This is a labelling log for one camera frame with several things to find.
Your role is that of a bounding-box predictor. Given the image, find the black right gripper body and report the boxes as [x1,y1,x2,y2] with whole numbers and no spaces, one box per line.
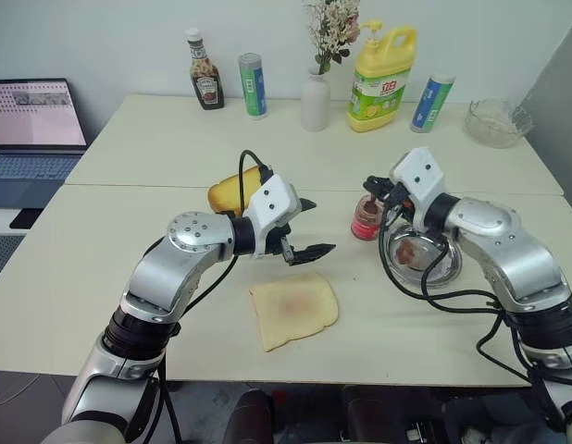
[383,180,419,223]

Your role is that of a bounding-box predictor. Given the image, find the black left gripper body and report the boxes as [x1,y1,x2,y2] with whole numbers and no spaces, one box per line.
[260,217,299,268]

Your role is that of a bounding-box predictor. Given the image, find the glass jam jar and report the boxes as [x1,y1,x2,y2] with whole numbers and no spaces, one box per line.
[350,193,387,242]

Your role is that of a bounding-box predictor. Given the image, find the white bread slice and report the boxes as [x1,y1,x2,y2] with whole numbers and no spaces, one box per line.
[248,271,341,353]

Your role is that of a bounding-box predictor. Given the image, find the clear glass dish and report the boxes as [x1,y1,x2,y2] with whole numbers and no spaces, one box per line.
[388,226,464,289]

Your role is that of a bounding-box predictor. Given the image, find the yellow detergent pump bottle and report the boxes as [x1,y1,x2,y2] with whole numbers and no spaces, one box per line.
[346,18,418,134]

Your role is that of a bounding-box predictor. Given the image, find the blue green label canister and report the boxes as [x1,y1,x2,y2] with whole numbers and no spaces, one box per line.
[409,72,455,134]
[238,52,269,120]

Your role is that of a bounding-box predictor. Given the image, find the white ceramic vase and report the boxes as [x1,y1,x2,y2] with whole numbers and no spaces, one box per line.
[300,66,332,133]

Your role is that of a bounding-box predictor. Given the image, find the cut glass bowl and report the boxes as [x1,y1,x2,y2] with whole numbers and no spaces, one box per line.
[465,99,533,149]

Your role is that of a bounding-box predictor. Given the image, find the ketchup bottle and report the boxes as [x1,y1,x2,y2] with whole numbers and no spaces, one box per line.
[183,28,226,111]

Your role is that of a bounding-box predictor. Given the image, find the dried flower bouquet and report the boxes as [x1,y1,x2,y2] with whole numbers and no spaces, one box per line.
[302,0,361,76]

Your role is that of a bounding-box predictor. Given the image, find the open laptop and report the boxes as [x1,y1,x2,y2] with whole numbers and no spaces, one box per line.
[0,77,89,210]

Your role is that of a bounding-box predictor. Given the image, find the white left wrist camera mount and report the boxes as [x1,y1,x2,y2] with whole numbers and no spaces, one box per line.
[241,173,304,258]

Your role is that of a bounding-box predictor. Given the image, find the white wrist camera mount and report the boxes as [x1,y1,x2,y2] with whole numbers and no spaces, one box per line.
[388,146,447,218]
[241,173,304,258]

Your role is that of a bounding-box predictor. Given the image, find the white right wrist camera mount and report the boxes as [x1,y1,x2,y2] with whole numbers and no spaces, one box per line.
[388,146,447,218]

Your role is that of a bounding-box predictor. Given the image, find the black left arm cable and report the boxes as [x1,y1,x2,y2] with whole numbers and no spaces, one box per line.
[155,148,274,444]

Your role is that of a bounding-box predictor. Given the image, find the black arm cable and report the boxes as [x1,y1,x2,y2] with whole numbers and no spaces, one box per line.
[155,148,274,444]
[377,184,569,431]

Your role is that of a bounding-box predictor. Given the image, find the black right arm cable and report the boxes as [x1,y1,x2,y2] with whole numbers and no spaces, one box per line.
[377,184,569,431]

